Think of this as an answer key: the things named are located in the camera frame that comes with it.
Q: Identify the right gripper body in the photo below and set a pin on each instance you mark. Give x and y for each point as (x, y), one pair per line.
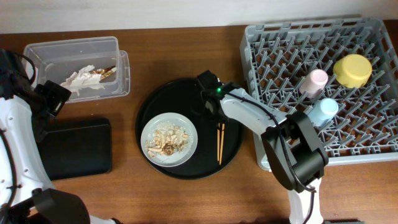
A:
(213, 109)

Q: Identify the blue cup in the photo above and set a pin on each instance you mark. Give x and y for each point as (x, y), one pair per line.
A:
(323, 111)

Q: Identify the pink cup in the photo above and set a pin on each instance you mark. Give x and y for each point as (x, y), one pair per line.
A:
(314, 83)

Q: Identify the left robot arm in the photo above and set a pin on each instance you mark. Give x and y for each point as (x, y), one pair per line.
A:
(28, 154)

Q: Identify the grey dishwasher rack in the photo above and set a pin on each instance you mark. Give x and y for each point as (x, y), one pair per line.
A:
(276, 58)

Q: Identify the food scraps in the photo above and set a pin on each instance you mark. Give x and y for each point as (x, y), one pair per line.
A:
(166, 139)

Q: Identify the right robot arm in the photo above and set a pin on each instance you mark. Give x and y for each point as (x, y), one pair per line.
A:
(293, 149)

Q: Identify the yellow bowl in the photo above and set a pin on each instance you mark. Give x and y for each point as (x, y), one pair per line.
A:
(353, 71)

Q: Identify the round black tray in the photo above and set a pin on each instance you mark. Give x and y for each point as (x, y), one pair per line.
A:
(183, 97)

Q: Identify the wooden chopstick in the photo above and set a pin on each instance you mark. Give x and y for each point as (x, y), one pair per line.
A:
(221, 142)
(218, 142)

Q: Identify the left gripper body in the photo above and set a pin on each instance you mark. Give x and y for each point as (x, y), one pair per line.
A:
(50, 103)

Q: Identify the white tissue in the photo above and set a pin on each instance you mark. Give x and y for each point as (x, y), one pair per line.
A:
(75, 81)
(93, 81)

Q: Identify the gold foil wrapper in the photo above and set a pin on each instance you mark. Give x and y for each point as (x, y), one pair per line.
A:
(104, 72)

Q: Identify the black rectangular tray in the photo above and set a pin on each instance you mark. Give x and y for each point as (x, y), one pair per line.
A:
(77, 149)

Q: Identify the grey plate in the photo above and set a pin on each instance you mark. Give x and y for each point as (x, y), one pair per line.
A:
(179, 157)

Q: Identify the clear plastic waste bin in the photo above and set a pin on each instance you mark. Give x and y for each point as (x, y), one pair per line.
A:
(56, 61)

